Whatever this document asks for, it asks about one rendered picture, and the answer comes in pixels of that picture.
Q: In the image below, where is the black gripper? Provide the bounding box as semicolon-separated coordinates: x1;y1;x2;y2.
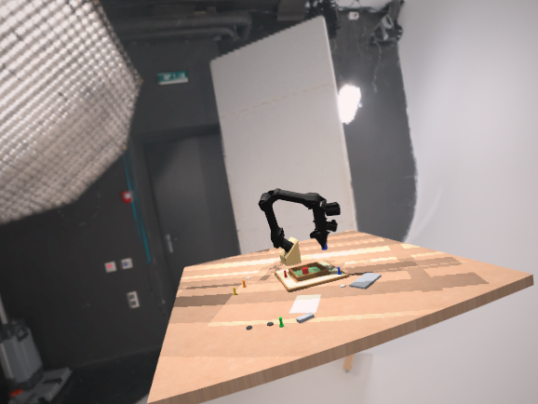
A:
310;216;330;249

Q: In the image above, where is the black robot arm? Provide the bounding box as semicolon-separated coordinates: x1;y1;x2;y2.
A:
259;188;341;253

